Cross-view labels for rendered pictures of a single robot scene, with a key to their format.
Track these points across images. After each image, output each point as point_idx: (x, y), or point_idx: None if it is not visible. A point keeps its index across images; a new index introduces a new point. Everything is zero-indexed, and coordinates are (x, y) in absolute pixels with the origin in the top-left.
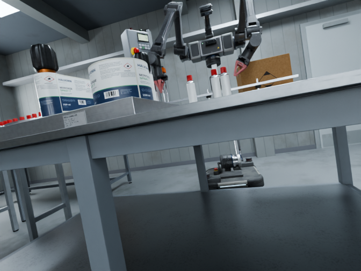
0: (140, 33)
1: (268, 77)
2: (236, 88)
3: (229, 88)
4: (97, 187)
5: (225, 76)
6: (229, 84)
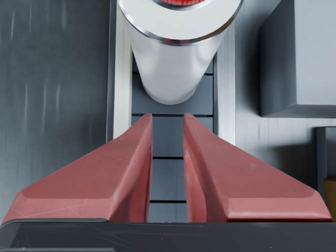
0: None
1: None
2: (215, 132)
3: (143, 75)
4: None
5: (121, 10)
6: (153, 75)
